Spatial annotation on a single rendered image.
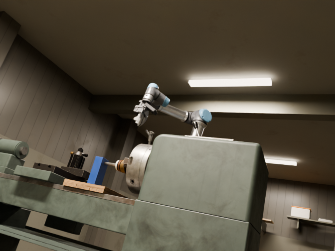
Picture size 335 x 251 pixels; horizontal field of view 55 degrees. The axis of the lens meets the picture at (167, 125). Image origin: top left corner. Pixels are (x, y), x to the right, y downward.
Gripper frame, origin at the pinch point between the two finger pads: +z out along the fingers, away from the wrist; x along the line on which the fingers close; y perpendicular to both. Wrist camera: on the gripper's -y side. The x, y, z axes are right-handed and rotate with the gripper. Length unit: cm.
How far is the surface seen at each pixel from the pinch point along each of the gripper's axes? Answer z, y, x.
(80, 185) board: 52, 16, 8
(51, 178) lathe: 52, 37, 11
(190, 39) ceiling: -194, 42, -90
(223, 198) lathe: 47, -70, 13
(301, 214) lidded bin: -205, -96, -637
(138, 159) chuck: 30.6, -15.4, 10.2
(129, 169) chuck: 37.1, -11.2, 8.2
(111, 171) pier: -125, 277, -379
